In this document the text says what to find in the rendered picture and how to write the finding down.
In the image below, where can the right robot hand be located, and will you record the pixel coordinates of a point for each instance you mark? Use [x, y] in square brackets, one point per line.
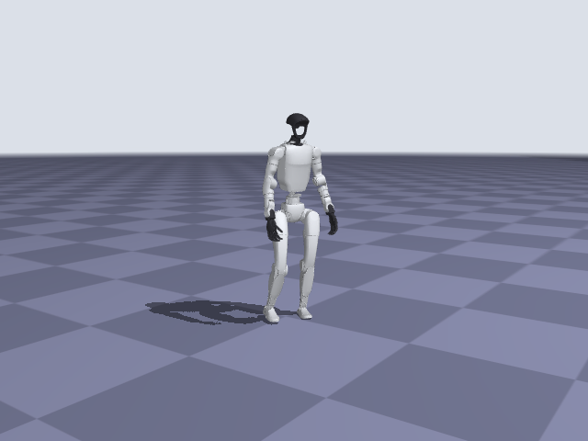
[271, 227]

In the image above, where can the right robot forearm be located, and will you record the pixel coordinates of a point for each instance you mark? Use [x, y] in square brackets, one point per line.
[268, 194]

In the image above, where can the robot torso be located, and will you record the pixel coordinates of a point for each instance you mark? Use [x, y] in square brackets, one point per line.
[293, 175]

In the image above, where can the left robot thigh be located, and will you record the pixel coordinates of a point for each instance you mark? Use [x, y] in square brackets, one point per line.
[311, 235]

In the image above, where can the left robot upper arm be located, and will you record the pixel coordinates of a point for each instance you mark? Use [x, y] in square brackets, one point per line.
[316, 166]

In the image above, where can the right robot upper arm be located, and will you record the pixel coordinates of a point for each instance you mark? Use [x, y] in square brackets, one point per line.
[274, 155]

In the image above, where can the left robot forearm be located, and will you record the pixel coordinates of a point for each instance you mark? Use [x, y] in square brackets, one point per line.
[325, 197]

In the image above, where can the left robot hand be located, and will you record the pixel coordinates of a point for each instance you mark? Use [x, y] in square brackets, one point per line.
[332, 220]

